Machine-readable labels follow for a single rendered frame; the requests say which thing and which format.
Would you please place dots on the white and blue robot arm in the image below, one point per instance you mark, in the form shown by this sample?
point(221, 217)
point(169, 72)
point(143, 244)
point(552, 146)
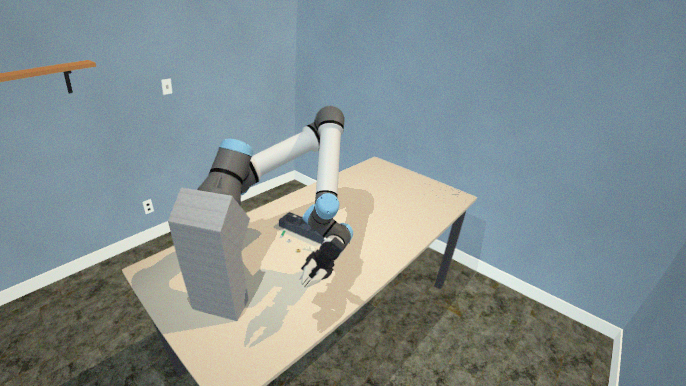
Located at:
point(234, 164)

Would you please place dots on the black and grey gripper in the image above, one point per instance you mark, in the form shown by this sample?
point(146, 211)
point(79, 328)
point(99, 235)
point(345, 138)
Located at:
point(321, 262)

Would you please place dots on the dark grey rack of bins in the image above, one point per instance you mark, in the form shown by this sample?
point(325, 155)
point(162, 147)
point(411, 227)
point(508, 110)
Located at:
point(299, 227)

